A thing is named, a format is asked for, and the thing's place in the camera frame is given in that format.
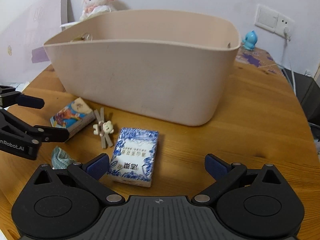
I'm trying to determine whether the green plaid scrunchie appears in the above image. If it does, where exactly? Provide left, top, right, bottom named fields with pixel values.
left=51, top=146, right=75, bottom=170

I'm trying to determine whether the small colourful card box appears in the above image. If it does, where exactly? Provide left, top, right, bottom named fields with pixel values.
left=50, top=98, right=95, bottom=138

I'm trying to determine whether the bear hair clip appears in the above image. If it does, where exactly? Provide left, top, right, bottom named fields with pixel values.
left=93, top=107, right=114, bottom=149

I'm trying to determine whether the blue white tissue pack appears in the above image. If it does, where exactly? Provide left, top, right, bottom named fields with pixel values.
left=108, top=127, right=159, bottom=187

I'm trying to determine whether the pink bed headboard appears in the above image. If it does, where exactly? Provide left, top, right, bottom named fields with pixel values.
left=1, top=0, right=68, bottom=84

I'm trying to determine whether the gold tissue box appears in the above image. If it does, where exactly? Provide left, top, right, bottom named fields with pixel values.
left=60, top=21, right=93, bottom=42

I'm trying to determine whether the black box beside table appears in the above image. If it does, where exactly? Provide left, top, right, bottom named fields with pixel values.
left=294, top=72, right=320, bottom=141

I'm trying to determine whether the pink plastic storage basket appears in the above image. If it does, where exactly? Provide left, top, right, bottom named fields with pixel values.
left=43, top=10, right=241, bottom=126

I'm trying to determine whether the white plush bunny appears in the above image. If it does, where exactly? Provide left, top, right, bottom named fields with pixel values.
left=79, top=0, right=116, bottom=22

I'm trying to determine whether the blue toy figurine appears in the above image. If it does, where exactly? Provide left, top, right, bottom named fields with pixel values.
left=242, top=31, right=258, bottom=51

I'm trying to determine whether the white power cable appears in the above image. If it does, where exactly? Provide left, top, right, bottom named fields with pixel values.
left=282, top=27, right=297, bottom=95

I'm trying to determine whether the white wall socket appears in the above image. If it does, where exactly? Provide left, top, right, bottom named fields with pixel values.
left=254, top=4, right=295, bottom=40

